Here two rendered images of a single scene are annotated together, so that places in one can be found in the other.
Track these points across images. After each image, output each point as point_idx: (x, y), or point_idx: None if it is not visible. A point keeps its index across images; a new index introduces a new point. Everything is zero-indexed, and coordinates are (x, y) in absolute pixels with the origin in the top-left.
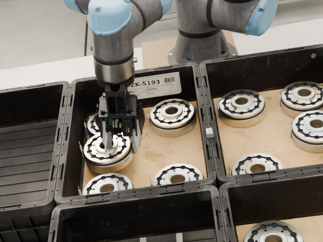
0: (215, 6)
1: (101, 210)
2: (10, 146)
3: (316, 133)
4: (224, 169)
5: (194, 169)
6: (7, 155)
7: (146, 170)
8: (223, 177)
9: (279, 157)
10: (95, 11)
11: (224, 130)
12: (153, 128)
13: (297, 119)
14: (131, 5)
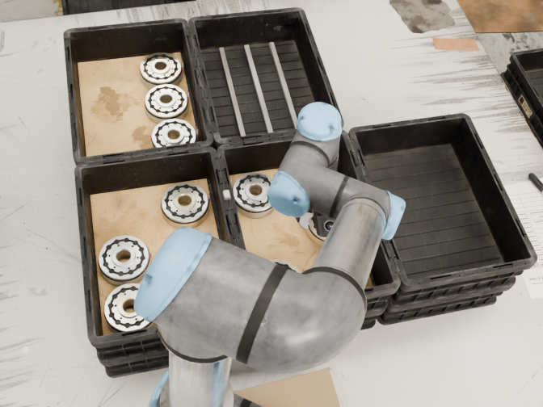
0: (238, 396)
1: None
2: (445, 257)
3: (125, 245)
4: (216, 226)
5: (242, 203)
6: (441, 245)
7: (291, 223)
8: (211, 150)
9: (164, 237)
10: (328, 104)
11: None
12: None
13: (141, 266)
14: (300, 138)
